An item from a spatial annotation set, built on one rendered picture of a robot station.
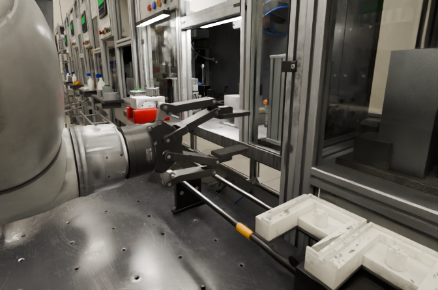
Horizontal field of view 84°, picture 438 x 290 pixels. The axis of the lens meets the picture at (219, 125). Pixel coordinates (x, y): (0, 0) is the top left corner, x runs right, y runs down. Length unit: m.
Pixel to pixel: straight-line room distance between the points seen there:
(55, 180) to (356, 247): 0.40
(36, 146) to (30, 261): 0.61
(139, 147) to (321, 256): 0.29
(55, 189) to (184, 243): 0.47
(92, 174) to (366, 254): 0.40
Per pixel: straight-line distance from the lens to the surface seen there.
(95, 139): 0.33
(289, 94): 0.62
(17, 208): 0.32
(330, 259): 0.41
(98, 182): 0.34
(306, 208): 0.52
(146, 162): 0.35
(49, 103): 0.20
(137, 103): 1.08
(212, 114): 0.41
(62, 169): 0.31
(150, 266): 0.68
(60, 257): 0.79
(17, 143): 0.21
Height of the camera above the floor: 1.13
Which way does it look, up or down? 13 degrees down
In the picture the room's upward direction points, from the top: straight up
